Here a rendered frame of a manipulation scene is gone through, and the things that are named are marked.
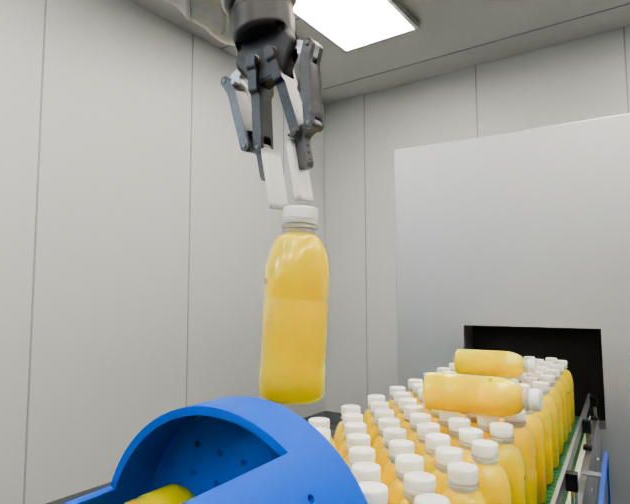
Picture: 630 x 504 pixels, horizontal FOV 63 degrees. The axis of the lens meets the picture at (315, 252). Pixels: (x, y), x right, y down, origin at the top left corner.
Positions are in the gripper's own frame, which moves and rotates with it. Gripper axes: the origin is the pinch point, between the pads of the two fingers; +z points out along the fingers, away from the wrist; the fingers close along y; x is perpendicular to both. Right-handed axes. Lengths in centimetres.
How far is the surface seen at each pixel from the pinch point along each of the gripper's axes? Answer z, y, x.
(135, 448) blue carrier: 25.9, -13.7, -13.8
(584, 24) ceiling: -162, 39, 395
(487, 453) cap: 41, 8, 31
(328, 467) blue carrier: 28.3, 6.3, -10.7
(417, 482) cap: 38.0, 4.3, 11.6
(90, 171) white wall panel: -90, -246, 159
